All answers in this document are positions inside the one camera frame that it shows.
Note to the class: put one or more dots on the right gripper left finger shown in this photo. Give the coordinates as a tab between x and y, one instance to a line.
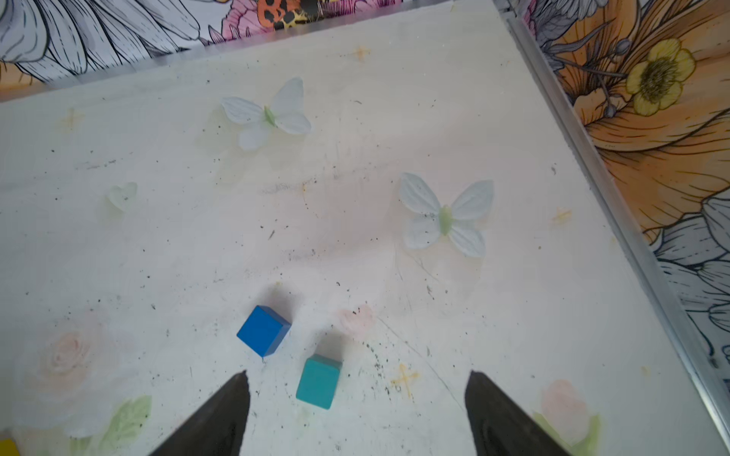
217	427

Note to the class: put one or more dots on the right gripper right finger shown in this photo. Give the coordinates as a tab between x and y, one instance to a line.
499	426

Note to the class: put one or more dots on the dark blue cube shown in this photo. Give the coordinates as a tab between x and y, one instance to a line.
263	331

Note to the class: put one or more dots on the teal cube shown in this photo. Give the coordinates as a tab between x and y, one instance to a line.
319	381

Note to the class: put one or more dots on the yellow rectangular block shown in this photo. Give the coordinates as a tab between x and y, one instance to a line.
8	448

